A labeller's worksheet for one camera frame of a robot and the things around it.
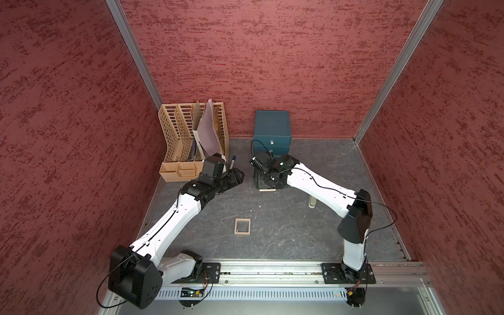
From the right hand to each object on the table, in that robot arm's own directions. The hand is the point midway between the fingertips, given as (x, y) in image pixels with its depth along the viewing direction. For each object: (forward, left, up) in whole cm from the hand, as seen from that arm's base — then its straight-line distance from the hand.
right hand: (266, 186), depth 81 cm
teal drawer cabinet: (+29, -4, +4) cm, 29 cm away
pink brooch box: (-11, +11, -15) cm, 22 cm away
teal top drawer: (+24, -4, +3) cm, 25 cm away
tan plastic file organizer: (+27, +44, -10) cm, 53 cm away
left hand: (+1, +12, +3) cm, 12 cm away
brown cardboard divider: (+35, +33, +12) cm, 49 cm away
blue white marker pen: (+25, +18, -15) cm, 35 cm away
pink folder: (+26, +27, +8) cm, 38 cm away
